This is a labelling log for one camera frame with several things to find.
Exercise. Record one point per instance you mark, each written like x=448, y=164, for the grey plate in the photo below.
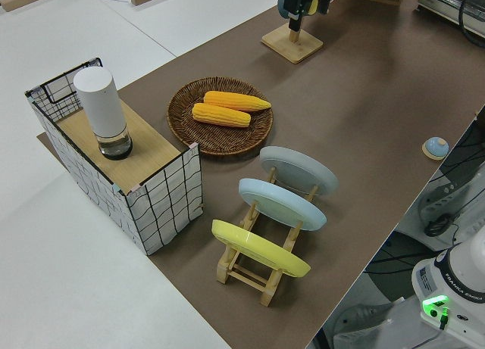
x=299, y=167

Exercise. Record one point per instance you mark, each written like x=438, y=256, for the light blue plate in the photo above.
x=282, y=203

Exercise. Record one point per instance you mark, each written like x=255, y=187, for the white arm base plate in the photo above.
x=405, y=328

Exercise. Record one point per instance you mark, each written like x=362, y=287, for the wooden stand with square base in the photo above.
x=299, y=48

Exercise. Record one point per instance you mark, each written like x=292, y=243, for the yellow corn cob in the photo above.
x=221, y=115
x=236, y=100

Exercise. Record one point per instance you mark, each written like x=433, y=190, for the round wicker basket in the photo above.
x=223, y=139

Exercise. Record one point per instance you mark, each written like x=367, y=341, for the white toaster oven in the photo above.
x=443, y=4

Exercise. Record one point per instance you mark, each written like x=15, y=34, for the wooden plate rack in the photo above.
x=242, y=275

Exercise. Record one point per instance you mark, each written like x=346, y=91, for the yellow plate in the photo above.
x=261, y=248

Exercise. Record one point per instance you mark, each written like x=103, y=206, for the yellow cup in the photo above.
x=313, y=6

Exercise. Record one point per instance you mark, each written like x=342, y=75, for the brown table mat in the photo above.
x=341, y=118

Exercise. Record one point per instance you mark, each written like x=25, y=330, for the wooden shelf board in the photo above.
x=129, y=148

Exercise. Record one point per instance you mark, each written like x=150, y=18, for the white cylinder with glass base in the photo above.
x=100, y=103

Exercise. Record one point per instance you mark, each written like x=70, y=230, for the blue-grey cup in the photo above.
x=281, y=6

